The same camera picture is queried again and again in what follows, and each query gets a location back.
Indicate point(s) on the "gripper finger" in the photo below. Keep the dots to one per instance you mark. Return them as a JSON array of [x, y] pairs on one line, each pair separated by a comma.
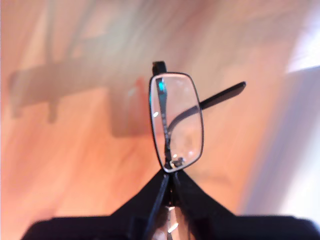
[[140, 217], [197, 207]]

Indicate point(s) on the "black thin-framed eyeglasses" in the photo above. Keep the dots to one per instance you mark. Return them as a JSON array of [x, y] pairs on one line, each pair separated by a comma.
[[222, 95]]

